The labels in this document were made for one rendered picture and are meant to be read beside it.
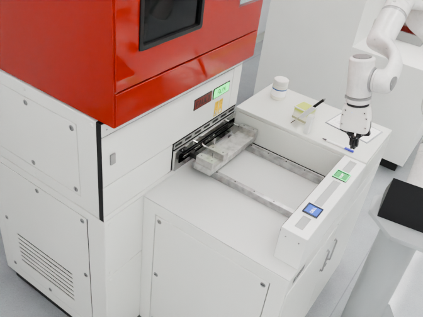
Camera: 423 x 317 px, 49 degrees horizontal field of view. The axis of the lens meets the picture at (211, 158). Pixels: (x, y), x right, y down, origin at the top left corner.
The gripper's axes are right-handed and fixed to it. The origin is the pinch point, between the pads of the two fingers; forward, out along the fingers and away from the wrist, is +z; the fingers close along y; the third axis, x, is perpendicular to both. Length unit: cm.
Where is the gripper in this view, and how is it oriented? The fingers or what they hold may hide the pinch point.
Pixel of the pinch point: (354, 143)
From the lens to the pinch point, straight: 174.5
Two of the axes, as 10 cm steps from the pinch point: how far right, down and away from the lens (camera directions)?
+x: 5.7, -4.2, 7.0
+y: 8.2, 2.3, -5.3
